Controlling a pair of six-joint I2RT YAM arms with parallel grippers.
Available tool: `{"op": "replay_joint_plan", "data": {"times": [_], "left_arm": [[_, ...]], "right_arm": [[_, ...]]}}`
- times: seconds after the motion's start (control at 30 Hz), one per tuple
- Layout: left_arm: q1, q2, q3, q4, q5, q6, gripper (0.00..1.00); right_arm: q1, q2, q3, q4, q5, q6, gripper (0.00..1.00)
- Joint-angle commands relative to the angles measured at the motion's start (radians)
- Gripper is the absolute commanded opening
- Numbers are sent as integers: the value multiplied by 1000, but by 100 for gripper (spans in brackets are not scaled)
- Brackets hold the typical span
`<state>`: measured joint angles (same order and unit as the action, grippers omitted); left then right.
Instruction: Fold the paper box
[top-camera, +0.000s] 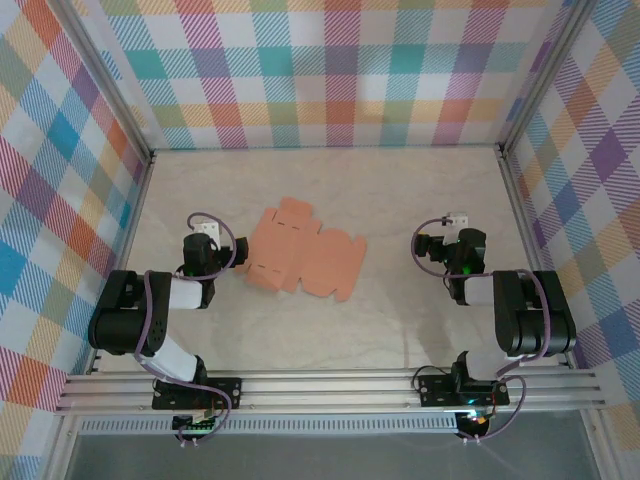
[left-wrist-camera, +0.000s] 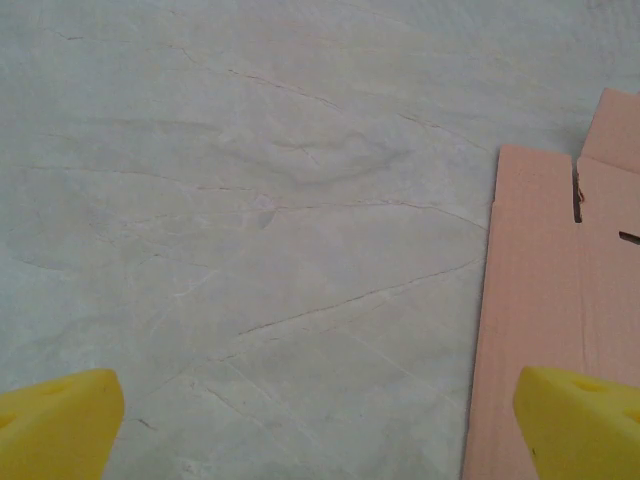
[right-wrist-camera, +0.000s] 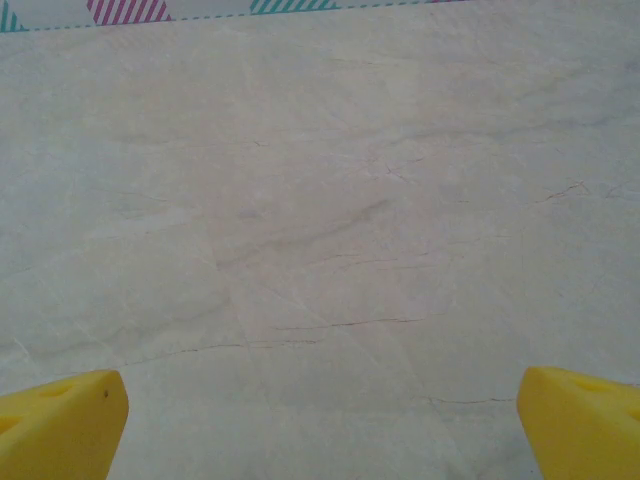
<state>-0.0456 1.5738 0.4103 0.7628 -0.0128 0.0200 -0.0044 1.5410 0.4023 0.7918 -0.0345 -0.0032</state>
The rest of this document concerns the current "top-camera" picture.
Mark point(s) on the left green circuit board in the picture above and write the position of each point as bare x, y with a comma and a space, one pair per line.
197, 422

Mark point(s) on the aluminium frame post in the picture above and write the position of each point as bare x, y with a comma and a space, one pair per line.
550, 75
100, 80

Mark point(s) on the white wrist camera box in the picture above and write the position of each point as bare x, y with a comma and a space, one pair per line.
209, 229
458, 220

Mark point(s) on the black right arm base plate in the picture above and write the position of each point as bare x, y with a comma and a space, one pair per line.
435, 390

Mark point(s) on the grey metal lower panel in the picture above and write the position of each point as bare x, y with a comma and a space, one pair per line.
320, 457

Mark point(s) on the right circuit board with LED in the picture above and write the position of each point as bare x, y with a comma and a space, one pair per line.
477, 419

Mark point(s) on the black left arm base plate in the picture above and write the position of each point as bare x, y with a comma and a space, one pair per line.
225, 392

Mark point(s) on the aluminium side rail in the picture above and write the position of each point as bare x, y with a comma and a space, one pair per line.
120, 265
530, 240

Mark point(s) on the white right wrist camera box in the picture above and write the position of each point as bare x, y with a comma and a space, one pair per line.
458, 220

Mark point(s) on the orange paper box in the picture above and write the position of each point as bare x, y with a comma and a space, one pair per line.
305, 255

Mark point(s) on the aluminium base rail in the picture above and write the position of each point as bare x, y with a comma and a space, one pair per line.
330, 395

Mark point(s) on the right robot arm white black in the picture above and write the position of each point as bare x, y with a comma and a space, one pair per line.
530, 315

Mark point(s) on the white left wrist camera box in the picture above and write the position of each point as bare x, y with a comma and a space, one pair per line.
209, 229

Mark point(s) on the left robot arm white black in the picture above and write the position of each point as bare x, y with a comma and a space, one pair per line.
125, 320

